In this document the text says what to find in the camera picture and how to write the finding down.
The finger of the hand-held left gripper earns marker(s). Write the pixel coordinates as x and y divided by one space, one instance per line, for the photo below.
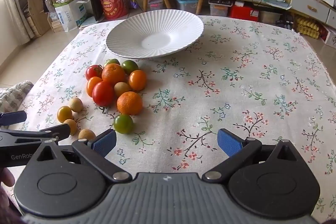
52 132
13 118

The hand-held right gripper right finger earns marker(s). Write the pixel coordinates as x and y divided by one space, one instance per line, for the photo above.
229 142

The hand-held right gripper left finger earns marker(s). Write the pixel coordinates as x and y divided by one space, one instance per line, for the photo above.
105 144

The small yellow tomato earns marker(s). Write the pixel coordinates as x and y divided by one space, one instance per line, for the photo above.
64 113

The green tomato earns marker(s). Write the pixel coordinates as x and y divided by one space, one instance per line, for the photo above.
123 123
130 66
111 61

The mandarin orange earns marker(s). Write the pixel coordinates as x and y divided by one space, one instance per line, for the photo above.
129 103
113 73

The red tomato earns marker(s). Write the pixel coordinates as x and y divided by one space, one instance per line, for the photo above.
103 94
92 73

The orange tomato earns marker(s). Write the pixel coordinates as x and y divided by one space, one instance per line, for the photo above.
92 86
137 80

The white ribbed plate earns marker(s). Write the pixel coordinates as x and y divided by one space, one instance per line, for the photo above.
157 37

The person's left hand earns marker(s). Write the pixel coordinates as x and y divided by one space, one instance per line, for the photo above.
6 177

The grey knitted cushion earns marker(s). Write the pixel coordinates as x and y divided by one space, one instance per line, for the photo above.
13 98

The floral tablecloth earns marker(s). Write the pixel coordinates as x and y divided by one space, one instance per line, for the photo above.
236 108

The white paper bag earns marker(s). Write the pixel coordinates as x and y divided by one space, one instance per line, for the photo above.
71 14

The red box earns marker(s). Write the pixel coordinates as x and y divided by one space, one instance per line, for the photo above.
244 13

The black upright panel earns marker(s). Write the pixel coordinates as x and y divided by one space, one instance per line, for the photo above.
94 3

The red snack bucket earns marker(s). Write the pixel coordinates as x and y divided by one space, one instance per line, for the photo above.
113 5

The yellow egg carton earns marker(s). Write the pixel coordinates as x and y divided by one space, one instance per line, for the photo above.
308 27

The clear storage box blue lid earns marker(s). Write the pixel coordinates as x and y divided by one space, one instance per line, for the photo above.
186 5

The long wooden sideboard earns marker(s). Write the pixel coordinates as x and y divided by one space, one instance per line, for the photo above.
309 6

